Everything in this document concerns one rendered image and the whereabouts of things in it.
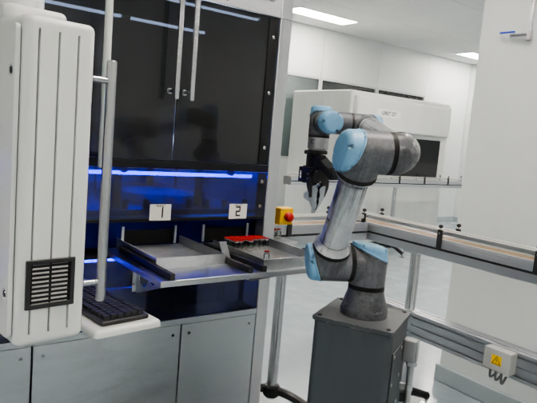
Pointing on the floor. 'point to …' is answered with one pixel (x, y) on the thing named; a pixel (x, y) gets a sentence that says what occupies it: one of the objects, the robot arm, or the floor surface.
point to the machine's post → (264, 227)
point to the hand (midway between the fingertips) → (316, 207)
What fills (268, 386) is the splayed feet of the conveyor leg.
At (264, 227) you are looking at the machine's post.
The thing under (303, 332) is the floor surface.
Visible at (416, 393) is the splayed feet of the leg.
